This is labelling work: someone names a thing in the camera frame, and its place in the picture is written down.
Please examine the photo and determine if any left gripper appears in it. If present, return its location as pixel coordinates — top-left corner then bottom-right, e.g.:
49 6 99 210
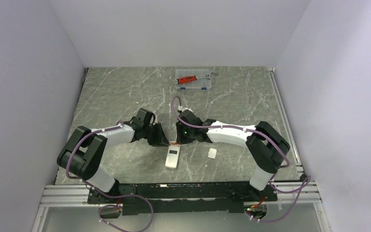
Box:
143 121 170 146

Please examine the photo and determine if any white remote control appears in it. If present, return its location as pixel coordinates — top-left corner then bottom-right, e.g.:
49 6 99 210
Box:
165 145 181 169

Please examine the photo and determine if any white battery cover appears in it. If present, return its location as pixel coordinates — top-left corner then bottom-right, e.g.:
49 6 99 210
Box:
208 148 217 159

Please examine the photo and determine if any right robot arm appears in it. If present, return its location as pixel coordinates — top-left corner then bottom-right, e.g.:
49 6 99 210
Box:
176 109 290 201

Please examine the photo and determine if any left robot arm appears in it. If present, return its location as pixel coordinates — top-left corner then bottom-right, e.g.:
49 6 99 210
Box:
57 108 170 203

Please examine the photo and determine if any clear plastic organizer box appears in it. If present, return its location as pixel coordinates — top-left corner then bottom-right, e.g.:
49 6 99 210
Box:
173 69 215 91

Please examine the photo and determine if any black base frame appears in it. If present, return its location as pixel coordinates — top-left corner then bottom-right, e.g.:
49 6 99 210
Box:
87 181 277 216

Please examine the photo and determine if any aluminium rail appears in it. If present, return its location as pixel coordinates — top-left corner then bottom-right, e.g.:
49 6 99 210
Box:
267 68 322 204

